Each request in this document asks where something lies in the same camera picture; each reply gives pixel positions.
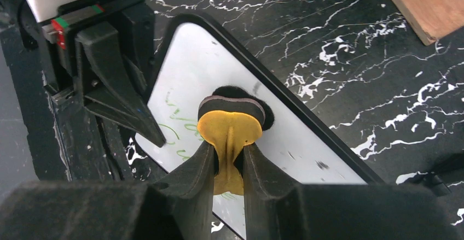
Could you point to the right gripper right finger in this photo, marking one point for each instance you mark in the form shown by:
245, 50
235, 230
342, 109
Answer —
279, 207

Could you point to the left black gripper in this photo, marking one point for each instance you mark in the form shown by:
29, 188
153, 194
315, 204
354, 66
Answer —
104, 50

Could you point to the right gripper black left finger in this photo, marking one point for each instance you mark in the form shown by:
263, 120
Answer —
178, 206

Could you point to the white dry-erase board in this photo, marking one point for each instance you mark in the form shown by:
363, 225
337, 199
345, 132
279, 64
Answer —
196, 57

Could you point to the yellow whiteboard eraser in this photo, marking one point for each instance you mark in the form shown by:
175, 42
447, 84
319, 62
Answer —
230, 119

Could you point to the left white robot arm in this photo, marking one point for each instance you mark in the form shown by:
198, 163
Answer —
65, 141

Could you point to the black marble pattern mat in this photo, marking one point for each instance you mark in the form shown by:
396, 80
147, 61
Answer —
359, 66

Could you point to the brown wooden board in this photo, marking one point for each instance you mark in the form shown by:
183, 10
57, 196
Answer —
432, 19

